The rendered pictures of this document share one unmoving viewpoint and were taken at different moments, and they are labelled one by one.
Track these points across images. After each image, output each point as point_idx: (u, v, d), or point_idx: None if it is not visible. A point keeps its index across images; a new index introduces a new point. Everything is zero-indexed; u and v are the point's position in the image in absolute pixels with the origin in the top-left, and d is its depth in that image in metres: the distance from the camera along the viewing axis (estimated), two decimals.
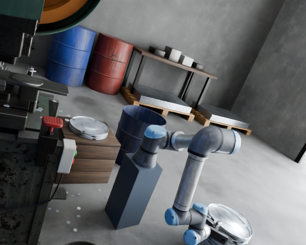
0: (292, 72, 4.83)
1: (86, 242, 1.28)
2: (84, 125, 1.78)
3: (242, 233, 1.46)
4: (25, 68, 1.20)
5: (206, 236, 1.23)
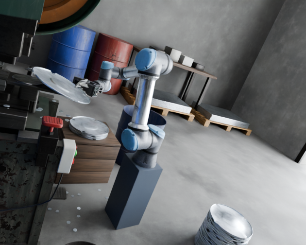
0: (292, 72, 4.83)
1: (86, 242, 1.28)
2: (84, 125, 1.78)
3: (46, 73, 1.17)
4: (25, 68, 1.20)
5: None
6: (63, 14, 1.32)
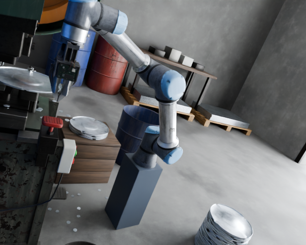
0: (292, 72, 4.83)
1: (86, 242, 1.28)
2: (84, 125, 1.78)
3: (16, 71, 1.14)
4: (25, 68, 1.20)
5: (71, 26, 0.78)
6: None
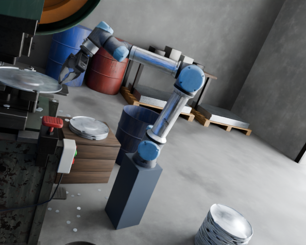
0: (292, 72, 4.83)
1: (86, 242, 1.28)
2: (84, 125, 1.78)
3: (7, 80, 0.99)
4: (25, 68, 1.21)
5: (94, 46, 1.16)
6: None
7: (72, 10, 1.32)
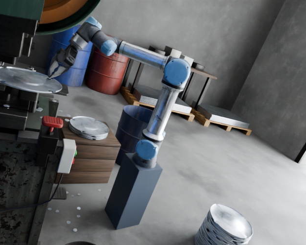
0: (292, 72, 4.83)
1: (86, 242, 1.28)
2: (84, 125, 1.78)
3: (52, 86, 1.12)
4: (25, 68, 1.21)
5: (83, 41, 1.19)
6: (77, 5, 1.32)
7: None
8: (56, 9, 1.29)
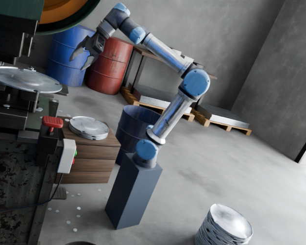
0: (292, 72, 4.83)
1: (86, 242, 1.28)
2: (84, 125, 1.78)
3: (44, 78, 1.18)
4: (25, 68, 1.21)
5: (111, 28, 1.15)
6: None
7: None
8: None
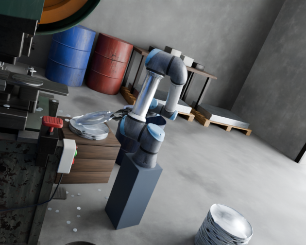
0: (292, 72, 4.83)
1: (86, 242, 1.28)
2: (84, 125, 1.78)
3: (108, 116, 1.79)
4: (25, 68, 1.20)
5: None
6: None
7: (80, 3, 1.32)
8: None
